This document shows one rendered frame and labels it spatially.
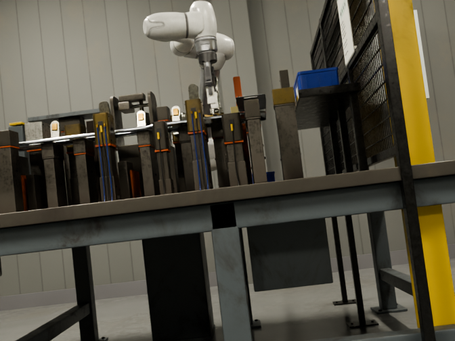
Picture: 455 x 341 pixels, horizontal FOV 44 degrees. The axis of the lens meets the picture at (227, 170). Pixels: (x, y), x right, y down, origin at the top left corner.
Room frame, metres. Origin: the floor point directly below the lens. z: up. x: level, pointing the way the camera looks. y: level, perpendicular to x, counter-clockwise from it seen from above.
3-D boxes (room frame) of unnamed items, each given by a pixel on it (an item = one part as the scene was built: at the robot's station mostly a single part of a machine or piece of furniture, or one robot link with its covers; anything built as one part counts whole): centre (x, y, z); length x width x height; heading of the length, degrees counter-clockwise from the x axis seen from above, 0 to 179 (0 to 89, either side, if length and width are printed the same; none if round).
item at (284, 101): (2.11, -0.24, 0.88); 0.08 x 0.08 x 0.36; 86
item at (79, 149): (2.29, 0.57, 0.84); 0.12 x 0.05 x 0.29; 176
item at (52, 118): (2.63, 0.70, 1.16); 0.37 x 0.14 x 0.02; 86
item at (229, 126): (2.05, -0.04, 0.84); 0.12 x 0.07 x 0.28; 176
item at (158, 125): (2.08, 0.23, 0.84); 0.10 x 0.05 x 0.29; 176
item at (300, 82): (2.42, -0.42, 1.10); 0.30 x 0.17 x 0.13; 177
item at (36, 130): (2.48, 0.81, 0.90); 0.13 x 0.08 x 0.41; 176
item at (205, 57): (2.25, 0.03, 1.23); 0.08 x 0.07 x 0.09; 176
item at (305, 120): (2.43, -0.42, 1.02); 0.90 x 0.22 x 0.03; 176
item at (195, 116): (2.04, 0.09, 0.87); 0.12 x 0.07 x 0.35; 176
